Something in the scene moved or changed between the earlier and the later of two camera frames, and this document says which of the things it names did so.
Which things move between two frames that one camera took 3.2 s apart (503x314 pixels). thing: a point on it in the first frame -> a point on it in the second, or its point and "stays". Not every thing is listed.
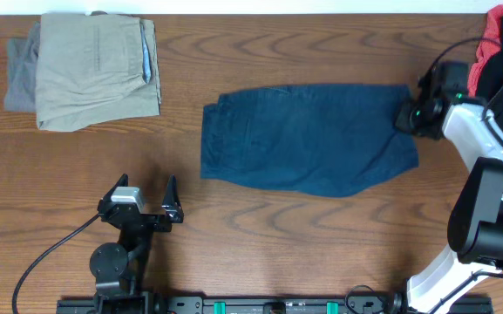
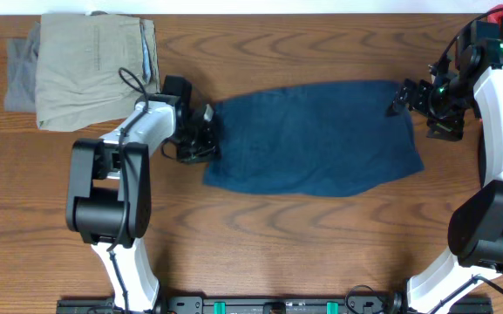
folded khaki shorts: (91, 69) stays
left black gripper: (172, 209) -> (212, 148)
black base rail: (278, 304) stays
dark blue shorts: (330, 139) stays
